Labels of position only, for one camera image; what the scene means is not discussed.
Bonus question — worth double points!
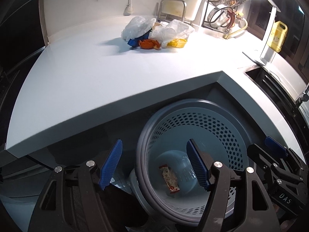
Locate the blue plastic scrap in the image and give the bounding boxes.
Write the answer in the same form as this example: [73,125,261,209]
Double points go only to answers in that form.
[127,38,144,48]

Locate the yellow gas hose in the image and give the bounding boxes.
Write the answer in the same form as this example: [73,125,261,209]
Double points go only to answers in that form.
[223,16,249,40]

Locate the clear plastic bag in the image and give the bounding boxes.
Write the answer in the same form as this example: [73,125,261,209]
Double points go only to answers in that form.
[149,20,195,48]
[121,16,157,42]

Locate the yellow oil jug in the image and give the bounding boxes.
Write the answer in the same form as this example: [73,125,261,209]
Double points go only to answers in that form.
[267,21,288,53]

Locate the steel cutting board rack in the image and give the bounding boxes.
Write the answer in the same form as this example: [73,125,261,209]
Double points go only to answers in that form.
[157,0,187,22]

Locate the black wire dish rack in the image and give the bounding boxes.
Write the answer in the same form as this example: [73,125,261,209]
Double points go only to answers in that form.
[202,0,239,34]

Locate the orange plastic scrap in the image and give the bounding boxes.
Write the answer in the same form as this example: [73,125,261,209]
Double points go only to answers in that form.
[138,39,161,50]

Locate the yellow plastic lid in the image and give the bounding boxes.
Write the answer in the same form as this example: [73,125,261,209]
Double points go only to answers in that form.
[167,39,187,48]

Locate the black sink basin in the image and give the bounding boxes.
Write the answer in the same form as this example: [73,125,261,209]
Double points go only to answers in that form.
[244,65,301,126]

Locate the round steel pan lid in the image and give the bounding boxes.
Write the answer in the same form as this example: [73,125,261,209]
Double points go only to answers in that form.
[207,4,233,29]

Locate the red white snack wrapper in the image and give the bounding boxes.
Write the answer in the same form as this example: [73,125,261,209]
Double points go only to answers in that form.
[159,165,180,194]

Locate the grey perforated trash basket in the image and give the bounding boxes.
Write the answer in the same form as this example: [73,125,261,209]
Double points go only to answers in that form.
[135,99,252,226]

